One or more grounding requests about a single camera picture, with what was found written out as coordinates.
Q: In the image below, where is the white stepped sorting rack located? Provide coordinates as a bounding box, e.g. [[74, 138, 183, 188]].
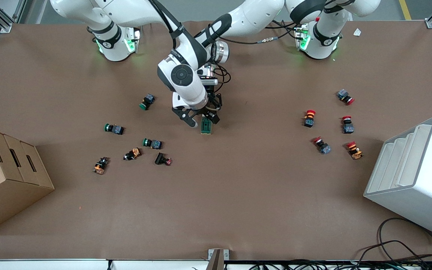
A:
[[363, 115, 432, 241]]

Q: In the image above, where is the green terminal block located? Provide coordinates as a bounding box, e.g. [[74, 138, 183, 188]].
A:
[[200, 115, 213, 135]]

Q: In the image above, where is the black looped floor cable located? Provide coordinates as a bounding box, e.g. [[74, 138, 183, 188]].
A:
[[376, 217, 432, 265]]

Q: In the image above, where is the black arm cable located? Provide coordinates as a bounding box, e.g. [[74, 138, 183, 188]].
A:
[[149, 0, 187, 50]]

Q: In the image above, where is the black base cable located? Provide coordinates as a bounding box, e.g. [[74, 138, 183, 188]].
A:
[[231, 19, 300, 45]]

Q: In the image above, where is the red emergency button orange block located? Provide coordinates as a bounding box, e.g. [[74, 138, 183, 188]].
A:
[[303, 109, 317, 128], [346, 141, 364, 160]]

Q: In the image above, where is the black red switch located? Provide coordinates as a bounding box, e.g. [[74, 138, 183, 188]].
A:
[[154, 152, 173, 166]]

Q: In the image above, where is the brown cardboard box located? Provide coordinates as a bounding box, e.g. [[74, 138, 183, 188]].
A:
[[0, 125, 56, 236]]

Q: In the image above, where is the green push button switch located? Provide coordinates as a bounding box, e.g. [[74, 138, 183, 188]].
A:
[[139, 94, 155, 111], [142, 138, 163, 150], [104, 123, 125, 135]]

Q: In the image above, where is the orange black selector switch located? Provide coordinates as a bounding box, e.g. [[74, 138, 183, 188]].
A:
[[93, 157, 110, 175], [123, 147, 142, 161]]

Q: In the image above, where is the grey metal table bracket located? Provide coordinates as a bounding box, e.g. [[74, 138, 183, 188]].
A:
[[208, 248, 230, 270]]

